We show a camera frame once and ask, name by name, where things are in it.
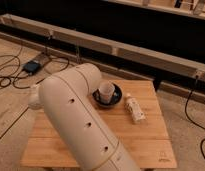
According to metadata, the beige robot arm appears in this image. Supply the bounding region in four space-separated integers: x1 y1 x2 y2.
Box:
29 63 141 171

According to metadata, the white paper cup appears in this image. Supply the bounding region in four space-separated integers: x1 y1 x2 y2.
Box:
98 81 115 104

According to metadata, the dark blue bowl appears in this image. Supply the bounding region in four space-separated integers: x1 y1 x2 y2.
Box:
92 84 122 108

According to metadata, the small white plastic bottle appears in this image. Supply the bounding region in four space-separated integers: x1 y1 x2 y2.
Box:
125 93 145 123

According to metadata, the blue power adapter box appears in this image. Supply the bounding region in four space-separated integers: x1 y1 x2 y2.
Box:
23 61 41 74

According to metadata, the long wooden beam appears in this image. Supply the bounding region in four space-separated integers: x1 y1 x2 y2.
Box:
0 14 205 82

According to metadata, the black cable on floor right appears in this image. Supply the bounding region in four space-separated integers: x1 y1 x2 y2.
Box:
184 77 205 164

